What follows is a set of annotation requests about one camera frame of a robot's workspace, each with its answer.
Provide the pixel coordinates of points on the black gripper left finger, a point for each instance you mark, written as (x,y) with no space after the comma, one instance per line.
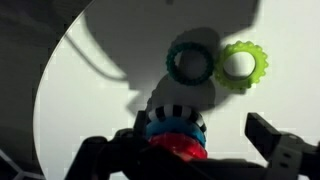
(140,121)

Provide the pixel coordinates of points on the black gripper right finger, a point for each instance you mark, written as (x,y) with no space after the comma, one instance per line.
(263,136)

